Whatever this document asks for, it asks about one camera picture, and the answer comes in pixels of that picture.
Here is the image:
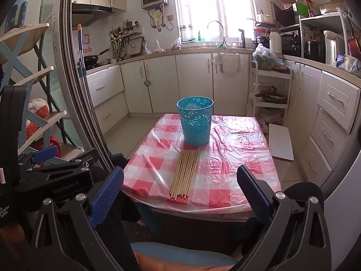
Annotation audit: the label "kitchen window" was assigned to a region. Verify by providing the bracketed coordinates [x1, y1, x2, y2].
[173, 0, 273, 44]

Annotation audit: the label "lidded cooking pot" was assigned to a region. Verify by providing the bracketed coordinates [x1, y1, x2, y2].
[255, 92, 288, 104]

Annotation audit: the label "white countertop shelf rack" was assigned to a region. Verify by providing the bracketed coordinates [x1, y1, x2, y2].
[299, 7, 356, 60]

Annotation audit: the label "blue and white folding shelf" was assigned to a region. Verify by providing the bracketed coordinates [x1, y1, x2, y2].
[0, 23, 85, 159]

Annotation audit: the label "clear plastic bag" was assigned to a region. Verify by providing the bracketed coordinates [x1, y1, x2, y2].
[258, 109, 282, 125]

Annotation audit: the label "red frying pan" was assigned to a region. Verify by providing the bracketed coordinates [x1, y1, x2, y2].
[347, 28, 361, 60]

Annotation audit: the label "white kitchen base cabinets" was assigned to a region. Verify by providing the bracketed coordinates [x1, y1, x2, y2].
[85, 48, 361, 181]

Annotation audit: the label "wall utensil rack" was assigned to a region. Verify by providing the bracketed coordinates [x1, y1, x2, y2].
[109, 20, 144, 60]

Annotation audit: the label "black microwave oven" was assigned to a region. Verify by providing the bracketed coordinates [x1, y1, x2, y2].
[271, 1, 299, 29]

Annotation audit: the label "white hanging trash bin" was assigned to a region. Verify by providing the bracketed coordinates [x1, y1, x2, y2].
[211, 52, 241, 76]

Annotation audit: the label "range hood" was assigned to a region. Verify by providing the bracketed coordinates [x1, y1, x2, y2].
[72, 3, 119, 27]

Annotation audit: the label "red printed cloth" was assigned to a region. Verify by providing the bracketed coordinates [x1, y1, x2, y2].
[49, 136, 62, 159]

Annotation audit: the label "chrome sink faucet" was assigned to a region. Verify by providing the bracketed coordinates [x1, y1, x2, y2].
[207, 20, 226, 46]

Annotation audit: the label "white electric water boiler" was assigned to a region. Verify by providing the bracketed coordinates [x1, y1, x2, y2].
[323, 30, 346, 65]

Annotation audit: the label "pink checkered tablecloth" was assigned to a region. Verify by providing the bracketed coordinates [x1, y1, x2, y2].
[123, 113, 282, 213]

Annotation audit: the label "red and white plush toy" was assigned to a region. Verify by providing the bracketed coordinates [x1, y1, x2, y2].
[18, 98, 61, 159]

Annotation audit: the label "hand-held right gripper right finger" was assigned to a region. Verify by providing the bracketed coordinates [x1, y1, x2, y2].
[236, 164, 333, 271]

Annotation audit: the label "low table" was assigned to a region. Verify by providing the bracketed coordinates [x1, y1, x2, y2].
[132, 195, 256, 233]

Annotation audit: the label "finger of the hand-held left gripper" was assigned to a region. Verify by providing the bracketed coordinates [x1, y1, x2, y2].
[17, 146, 60, 173]
[27, 147, 100, 175]

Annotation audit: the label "white step stool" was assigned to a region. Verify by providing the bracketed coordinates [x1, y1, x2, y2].
[268, 123, 294, 161]

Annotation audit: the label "red patterned wall stickers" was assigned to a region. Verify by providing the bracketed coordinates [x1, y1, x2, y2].
[72, 31, 92, 54]

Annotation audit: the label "white lidded container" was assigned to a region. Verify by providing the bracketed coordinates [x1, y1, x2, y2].
[319, 0, 346, 14]

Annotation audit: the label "white thermos jug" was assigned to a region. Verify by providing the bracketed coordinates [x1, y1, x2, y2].
[269, 30, 282, 54]

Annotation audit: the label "blue perforated plastic basket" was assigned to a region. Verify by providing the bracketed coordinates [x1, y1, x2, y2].
[176, 96, 214, 147]

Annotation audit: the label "white pot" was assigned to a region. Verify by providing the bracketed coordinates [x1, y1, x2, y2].
[255, 10, 274, 24]

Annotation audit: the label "sliding door frame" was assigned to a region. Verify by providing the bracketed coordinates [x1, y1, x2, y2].
[58, 0, 113, 173]

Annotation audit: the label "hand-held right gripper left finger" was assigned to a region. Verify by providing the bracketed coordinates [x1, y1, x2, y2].
[30, 166, 141, 271]

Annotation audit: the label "black stock pot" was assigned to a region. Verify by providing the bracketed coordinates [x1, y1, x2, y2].
[306, 40, 326, 63]

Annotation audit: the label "black wok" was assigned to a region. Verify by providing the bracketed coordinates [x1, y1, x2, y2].
[84, 48, 110, 66]

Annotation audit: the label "mop with metal handle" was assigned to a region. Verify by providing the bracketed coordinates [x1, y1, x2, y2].
[77, 24, 86, 79]

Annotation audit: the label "white storage trolley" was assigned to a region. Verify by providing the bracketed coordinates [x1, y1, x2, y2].
[248, 61, 294, 126]

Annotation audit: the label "blue and orange seat cushion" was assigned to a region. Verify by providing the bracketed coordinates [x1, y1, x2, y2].
[131, 241, 239, 271]

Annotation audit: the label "bunch of wooden chopsticks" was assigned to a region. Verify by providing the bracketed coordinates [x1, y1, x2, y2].
[169, 150, 201, 202]

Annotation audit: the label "blue food packet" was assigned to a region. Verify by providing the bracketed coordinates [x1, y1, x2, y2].
[336, 54, 361, 77]

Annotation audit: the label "plastic bag of vegetables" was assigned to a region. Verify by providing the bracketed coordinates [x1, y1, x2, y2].
[252, 44, 284, 71]

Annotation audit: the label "green cutting board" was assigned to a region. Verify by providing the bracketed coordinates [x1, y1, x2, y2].
[296, 1, 310, 17]

